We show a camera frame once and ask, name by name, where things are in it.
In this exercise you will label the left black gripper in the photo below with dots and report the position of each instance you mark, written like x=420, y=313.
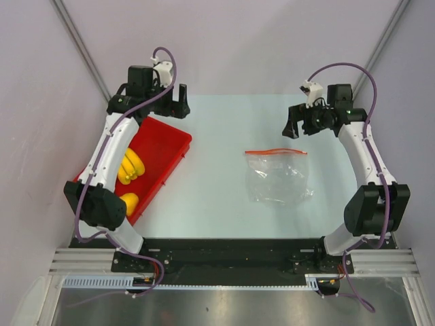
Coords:
x=177, y=109

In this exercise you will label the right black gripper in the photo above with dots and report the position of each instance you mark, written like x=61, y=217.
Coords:
x=298, y=113

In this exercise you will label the clear orange zip bag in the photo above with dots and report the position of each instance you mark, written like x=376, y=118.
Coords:
x=278, y=176

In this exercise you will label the yellow toy banana bunch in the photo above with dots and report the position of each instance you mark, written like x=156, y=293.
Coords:
x=131, y=167

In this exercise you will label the yellow toy pear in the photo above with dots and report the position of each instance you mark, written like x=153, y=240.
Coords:
x=131, y=200

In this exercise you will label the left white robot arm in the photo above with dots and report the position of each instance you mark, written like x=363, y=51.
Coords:
x=100, y=212

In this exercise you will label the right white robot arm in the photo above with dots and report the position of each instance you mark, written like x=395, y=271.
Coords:
x=378, y=206

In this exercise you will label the red plastic tray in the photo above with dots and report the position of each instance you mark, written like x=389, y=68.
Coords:
x=160, y=147

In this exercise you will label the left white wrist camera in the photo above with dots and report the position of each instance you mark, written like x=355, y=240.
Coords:
x=162, y=71

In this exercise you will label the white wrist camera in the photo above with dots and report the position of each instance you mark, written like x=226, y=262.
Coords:
x=313, y=91
x=162, y=71

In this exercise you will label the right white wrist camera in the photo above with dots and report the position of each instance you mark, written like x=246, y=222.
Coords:
x=313, y=91

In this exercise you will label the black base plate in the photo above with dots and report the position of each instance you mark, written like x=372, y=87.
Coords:
x=226, y=262

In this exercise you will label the aluminium frame rail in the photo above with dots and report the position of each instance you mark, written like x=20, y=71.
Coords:
x=363, y=263

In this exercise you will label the white slotted cable duct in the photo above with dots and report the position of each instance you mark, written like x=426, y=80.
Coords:
x=128, y=283

